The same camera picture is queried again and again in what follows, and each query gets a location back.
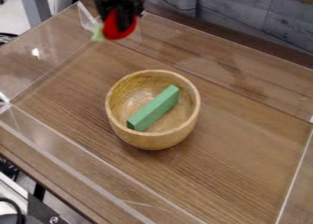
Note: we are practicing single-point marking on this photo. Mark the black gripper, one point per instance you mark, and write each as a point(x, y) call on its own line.
point(130, 8)

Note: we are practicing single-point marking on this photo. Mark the red plush strawberry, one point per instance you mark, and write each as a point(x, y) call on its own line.
point(114, 28)

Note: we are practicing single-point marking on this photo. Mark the wooden bowl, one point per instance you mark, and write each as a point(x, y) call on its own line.
point(131, 93)

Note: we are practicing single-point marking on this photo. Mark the green rectangular block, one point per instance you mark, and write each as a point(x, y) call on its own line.
point(154, 110)

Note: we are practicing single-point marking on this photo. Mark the clear acrylic corner bracket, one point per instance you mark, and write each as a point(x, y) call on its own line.
point(93, 23)

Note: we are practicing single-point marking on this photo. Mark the grey post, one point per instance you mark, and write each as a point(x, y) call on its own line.
point(36, 11)

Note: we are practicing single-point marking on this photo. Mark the black metal bracket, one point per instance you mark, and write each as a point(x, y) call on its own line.
point(40, 214)

